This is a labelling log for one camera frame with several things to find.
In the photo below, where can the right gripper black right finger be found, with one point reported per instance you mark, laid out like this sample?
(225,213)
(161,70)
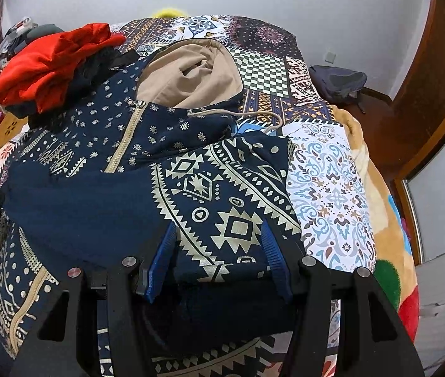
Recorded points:
(340,313)

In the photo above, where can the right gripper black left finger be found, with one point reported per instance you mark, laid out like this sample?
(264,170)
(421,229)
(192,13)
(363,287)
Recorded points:
(63,340)

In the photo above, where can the navy patterned hooded jacket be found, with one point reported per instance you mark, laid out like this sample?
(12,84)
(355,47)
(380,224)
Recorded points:
(157,142)

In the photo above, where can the yellow plush blanket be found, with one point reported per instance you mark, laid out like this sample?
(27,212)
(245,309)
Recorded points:
(395,268)

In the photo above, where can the red folded garment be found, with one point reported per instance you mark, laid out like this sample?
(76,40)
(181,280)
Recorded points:
(41,73)

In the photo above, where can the black garment under red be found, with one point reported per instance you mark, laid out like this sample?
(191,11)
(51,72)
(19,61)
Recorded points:
(95,70)

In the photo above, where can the brown wooden door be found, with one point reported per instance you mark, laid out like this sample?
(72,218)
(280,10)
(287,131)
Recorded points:
(396,129)

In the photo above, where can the patchwork patterned bed sheet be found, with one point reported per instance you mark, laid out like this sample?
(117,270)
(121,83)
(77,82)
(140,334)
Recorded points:
(322,182)

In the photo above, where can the dark backpack on floor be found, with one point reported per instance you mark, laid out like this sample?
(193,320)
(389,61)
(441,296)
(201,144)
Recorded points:
(337,85)

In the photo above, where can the yellow pillow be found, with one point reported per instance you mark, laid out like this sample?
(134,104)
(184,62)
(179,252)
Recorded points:
(169,13)

